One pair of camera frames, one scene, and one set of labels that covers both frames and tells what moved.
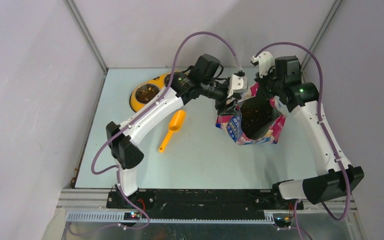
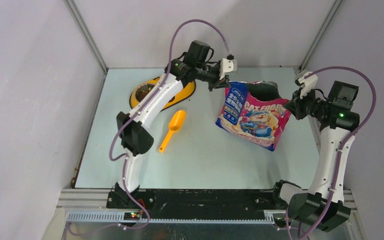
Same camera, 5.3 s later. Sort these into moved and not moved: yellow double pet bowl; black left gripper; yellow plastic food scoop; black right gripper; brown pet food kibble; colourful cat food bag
Moved: black right gripper; black left gripper
Not moved: yellow double pet bowl; colourful cat food bag; brown pet food kibble; yellow plastic food scoop
